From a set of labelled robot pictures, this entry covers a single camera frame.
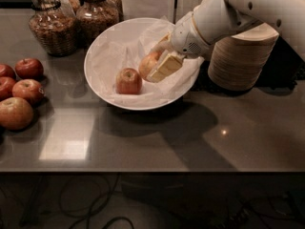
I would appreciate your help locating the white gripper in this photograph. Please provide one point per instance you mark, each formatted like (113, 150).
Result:
(187, 38)

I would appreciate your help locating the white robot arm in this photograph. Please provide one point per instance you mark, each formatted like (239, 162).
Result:
(217, 19)

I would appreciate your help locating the white bowl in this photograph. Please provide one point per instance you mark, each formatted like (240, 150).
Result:
(105, 80)

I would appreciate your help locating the red apple back left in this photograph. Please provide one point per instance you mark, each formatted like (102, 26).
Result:
(30, 68)

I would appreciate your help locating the red apple middle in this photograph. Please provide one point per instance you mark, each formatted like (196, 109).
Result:
(30, 90)

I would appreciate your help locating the red apple far left edge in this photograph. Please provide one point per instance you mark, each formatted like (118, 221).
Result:
(6, 70)

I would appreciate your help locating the red apple edge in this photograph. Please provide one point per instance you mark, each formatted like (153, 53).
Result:
(6, 85)
(6, 70)

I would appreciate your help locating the large red apple front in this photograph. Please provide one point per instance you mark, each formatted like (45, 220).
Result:
(15, 113)

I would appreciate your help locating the red apple left edge middle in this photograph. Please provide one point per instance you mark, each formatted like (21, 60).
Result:
(6, 85)

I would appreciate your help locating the white paper liner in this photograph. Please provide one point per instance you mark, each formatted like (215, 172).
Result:
(111, 54)

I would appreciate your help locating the white napkin dispenser box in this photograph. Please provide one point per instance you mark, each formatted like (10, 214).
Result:
(148, 8)

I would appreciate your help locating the front stack paper bowls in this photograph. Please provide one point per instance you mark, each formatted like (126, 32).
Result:
(237, 61)

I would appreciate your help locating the glass granola jar right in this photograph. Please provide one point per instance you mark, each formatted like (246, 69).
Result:
(95, 16)

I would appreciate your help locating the glass granola jar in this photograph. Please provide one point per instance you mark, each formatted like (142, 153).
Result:
(95, 16)
(53, 29)

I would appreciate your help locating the glass granola jar left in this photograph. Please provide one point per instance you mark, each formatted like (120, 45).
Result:
(53, 29)

